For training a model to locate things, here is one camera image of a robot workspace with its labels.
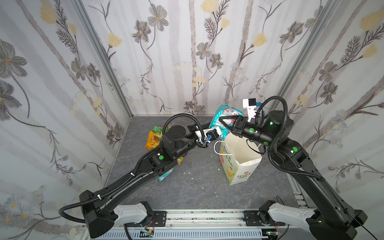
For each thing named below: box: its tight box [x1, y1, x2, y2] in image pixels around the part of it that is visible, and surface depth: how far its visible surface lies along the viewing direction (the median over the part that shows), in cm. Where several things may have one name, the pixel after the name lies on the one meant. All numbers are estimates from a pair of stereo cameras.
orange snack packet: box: [177, 156, 185, 166], surface depth 95 cm
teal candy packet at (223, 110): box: [209, 103, 244, 139], surface depth 55 cm
